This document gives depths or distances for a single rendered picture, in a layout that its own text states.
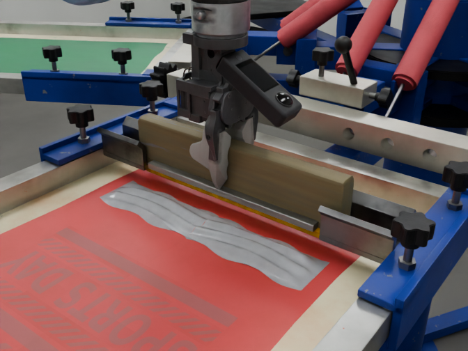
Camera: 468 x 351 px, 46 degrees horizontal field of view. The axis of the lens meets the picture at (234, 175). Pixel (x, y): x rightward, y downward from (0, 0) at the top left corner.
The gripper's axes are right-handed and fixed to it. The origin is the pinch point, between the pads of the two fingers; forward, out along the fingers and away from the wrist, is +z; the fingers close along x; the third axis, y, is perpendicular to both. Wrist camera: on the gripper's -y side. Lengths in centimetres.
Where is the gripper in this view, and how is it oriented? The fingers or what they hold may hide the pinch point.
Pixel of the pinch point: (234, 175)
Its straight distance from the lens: 79.6
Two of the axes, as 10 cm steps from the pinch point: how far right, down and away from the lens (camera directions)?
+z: 0.0, 8.9, 4.6
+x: -6.1, 3.7, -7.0
